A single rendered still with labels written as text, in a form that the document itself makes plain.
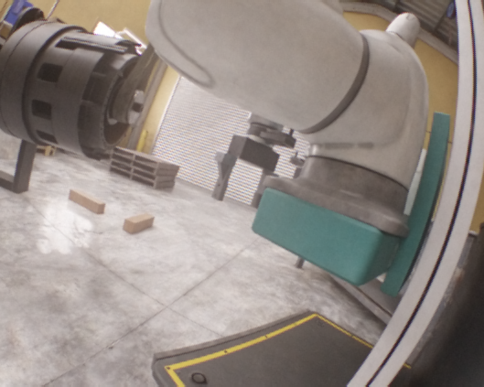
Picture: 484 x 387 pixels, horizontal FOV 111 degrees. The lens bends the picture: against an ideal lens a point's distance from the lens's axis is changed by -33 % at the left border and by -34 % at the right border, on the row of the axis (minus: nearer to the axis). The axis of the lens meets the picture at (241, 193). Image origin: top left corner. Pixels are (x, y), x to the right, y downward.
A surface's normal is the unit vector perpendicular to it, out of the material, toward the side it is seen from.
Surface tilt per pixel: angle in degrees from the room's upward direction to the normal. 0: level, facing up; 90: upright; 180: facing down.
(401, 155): 96
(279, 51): 120
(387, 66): 82
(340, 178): 85
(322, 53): 106
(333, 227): 90
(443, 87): 90
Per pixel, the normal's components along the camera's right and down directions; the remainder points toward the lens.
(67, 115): 0.00, 0.55
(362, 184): -0.30, -0.15
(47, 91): 0.09, 0.34
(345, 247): -0.68, -0.18
